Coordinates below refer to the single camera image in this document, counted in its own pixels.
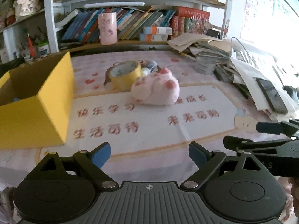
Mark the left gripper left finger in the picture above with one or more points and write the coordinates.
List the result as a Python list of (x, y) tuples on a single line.
[(64, 188)]

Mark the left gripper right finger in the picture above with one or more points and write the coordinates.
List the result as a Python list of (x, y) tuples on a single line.
[(235, 188)]

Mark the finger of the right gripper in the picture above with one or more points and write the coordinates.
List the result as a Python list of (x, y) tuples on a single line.
[(288, 146), (288, 128)]

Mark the black smartphone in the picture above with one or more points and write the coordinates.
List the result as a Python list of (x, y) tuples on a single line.
[(272, 95)]

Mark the stack of papers and books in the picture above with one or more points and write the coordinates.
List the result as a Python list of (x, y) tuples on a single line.
[(251, 64)]

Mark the yellow cardboard box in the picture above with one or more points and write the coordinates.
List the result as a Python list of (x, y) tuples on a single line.
[(45, 90)]

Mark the pink checked tablecloth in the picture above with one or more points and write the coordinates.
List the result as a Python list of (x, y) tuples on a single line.
[(149, 143)]

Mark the pink plush paw toy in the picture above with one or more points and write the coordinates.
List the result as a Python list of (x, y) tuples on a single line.
[(159, 88)]

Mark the gold tape roll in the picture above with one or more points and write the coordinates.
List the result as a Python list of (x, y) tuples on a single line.
[(125, 74)]

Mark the red pen bottle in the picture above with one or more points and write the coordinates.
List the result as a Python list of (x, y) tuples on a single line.
[(30, 45)]

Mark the red book box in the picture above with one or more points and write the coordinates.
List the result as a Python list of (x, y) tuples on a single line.
[(191, 12)]

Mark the pink cylindrical cup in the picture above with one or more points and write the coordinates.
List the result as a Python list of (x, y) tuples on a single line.
[(107, 23)]

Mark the orange white box upper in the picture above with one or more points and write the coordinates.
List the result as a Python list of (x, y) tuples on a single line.
[(150, 30)]

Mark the pink floral plush doll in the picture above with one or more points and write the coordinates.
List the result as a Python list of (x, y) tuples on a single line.
[(25, 8)]

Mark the alphabet wall poster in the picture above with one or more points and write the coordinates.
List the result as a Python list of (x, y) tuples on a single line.
[(270, 20)]

